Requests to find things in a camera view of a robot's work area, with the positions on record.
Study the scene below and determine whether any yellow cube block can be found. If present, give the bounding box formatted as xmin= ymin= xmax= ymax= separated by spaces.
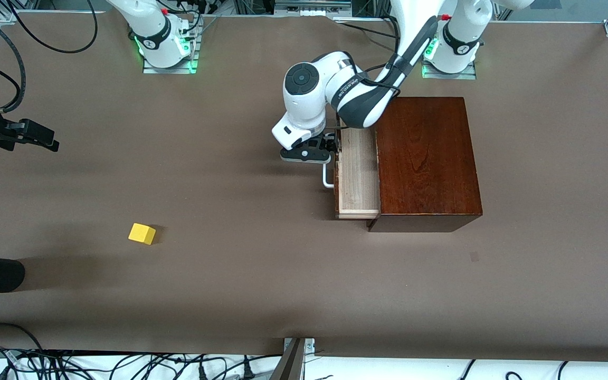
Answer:
xmin=128 ymin=222 xmax=157 ymax=246

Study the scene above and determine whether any tangled black cable bundle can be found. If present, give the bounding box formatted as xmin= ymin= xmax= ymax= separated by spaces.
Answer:
xmin=0 ymin=346 xmax=283 ymax=380

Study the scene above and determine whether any grey device with ports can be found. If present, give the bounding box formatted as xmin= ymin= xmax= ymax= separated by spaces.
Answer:
xmin=274 ymin=0 xmax=353 ymax=16

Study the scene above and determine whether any dark brown wooden cabinet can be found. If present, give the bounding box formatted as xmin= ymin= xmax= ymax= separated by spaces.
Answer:
xmin=366 ymin=97 xmax=483 ymax=233

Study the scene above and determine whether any brown table cover sheet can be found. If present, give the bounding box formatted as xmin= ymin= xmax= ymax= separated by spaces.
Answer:
xmin=0 ymin=12 xmax=608 ymax=363

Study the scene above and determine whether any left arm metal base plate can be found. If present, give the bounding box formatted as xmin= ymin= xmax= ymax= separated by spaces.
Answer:
xmin=421 ymin=29 xmax=478 ymax=80

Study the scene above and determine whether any aluminium camera post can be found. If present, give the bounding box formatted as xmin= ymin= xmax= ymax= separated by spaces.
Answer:
xmin=270 ymin=337 xmax=316 ymax=380

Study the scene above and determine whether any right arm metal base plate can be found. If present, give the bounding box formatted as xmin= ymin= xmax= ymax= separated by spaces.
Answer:
xmin=143 ymin=18 xmax=200 ymax=74

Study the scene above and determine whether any wooden drawer with white handle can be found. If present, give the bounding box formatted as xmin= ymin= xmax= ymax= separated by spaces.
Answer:
xmin=322 ymin=127 xmax=382 ymax=220

